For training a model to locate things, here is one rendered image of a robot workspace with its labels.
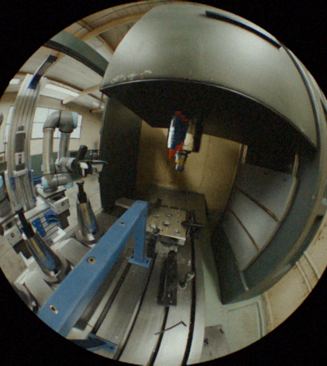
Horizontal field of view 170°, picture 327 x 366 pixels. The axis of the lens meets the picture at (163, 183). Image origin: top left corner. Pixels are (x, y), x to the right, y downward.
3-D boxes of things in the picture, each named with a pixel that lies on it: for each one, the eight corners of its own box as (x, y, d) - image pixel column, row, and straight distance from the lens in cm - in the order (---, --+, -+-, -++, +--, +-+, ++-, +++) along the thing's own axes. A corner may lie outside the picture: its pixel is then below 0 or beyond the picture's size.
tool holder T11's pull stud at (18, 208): (26, 239, 17) (13, 213, 16) (23, 232, 19) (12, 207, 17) (35, 233, 17) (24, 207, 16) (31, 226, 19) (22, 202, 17)
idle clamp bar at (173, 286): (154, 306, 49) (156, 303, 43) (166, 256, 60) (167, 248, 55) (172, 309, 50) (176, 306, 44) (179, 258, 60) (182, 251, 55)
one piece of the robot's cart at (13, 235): (4, 220, 129) (0, 211, 126) (13, 214, 128) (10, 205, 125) (11, 247, 94) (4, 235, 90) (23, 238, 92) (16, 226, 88)
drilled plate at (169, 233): (141, 236, 62) (142, 229, 59) (154, 210, 84) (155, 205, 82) (183, 245, 61) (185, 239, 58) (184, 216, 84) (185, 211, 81)
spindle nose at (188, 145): (205, 154, 45) (209, 125, 47) (166, 147, 41) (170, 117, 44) (193, 152, 60) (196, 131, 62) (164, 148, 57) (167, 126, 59)
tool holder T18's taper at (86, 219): (86, 240, 23) (77, 210, 19) (75, 229, 26) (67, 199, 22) (103, 229, 24) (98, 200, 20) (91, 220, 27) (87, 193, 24)
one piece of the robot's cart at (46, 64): (31, 79, 127) (34, 74, 129) (38, 81, 128) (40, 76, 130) (46, 59, 100) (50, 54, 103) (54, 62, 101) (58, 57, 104)
